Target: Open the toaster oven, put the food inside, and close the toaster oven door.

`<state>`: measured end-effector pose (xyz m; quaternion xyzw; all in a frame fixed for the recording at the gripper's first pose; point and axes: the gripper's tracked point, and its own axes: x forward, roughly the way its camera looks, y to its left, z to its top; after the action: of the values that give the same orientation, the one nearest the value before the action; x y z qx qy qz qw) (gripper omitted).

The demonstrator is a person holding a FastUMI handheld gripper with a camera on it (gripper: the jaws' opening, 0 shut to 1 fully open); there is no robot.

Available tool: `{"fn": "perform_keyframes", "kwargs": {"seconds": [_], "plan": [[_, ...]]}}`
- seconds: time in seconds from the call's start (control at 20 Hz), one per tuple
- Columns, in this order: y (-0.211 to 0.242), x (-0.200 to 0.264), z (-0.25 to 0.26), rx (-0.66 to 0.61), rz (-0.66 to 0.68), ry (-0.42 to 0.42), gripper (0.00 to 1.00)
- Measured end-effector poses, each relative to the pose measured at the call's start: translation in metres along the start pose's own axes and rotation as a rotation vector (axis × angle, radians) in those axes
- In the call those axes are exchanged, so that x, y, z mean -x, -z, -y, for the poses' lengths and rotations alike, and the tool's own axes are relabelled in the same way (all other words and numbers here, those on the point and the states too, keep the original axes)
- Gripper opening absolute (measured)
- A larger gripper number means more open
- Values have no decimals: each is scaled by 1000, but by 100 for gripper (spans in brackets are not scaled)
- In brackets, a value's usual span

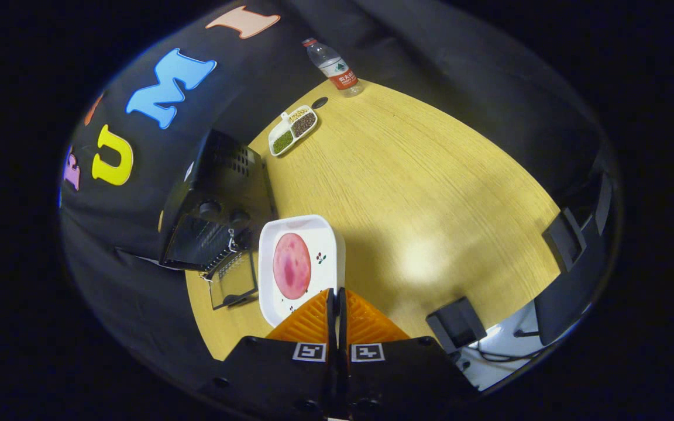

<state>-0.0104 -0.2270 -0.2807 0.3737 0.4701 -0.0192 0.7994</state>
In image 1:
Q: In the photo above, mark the clear water bottle red label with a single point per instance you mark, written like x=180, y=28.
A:
x=337, y=67

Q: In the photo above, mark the white divided bean dish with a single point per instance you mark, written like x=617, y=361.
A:
x=293, y=130

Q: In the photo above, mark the black chair back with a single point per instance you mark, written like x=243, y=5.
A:
x=562, y=242
x=457, y=324

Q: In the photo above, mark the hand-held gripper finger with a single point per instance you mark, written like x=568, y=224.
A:
x=341, y=327
x=332, y=327

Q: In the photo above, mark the pink ham slice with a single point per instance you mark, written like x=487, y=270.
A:
x=292, y=266

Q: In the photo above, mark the small black disc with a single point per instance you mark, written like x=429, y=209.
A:
x=319, y=102

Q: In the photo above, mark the black toaster oven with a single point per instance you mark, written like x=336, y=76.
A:
x=220, y=175

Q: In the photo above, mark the black monitor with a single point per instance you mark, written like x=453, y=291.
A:
x=577, y=292

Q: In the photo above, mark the white square plate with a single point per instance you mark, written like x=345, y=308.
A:
x=325, y=234

